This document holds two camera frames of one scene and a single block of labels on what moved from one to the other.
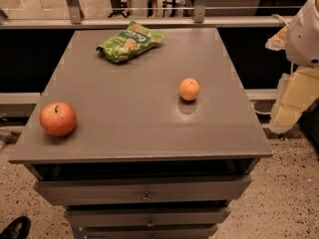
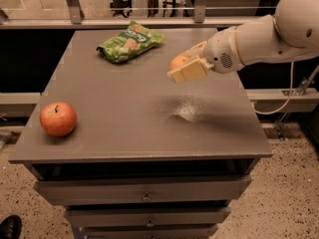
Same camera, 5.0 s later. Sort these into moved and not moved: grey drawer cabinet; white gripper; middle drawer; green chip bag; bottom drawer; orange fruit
Moved: white gripper; orange fruit
Not moved: grey drawer cabinet; bottom drawer; green chip bag; middle drawer
